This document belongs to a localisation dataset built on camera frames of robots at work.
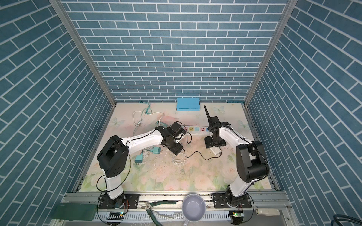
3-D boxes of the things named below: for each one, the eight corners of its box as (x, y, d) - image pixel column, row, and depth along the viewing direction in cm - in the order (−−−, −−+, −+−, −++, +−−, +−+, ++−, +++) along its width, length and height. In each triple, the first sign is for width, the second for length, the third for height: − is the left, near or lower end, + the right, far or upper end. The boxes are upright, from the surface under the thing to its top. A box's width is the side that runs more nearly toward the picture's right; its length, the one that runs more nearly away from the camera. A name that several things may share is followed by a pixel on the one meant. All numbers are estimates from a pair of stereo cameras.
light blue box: (176, 110, 118) (176, 108, 116) (177, 99, 127) (177, 97, 125) (200, 111, 118) (200, 108, 116) (199, 99, 127) (199, 97, 125)
